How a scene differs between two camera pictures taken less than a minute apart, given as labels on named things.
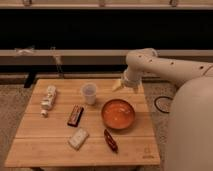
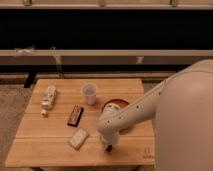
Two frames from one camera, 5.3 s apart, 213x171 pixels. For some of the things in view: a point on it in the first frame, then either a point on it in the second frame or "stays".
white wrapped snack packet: [78, 139] stays
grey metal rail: [82, 56] stays
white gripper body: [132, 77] → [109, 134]
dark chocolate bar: [75, 115] stays
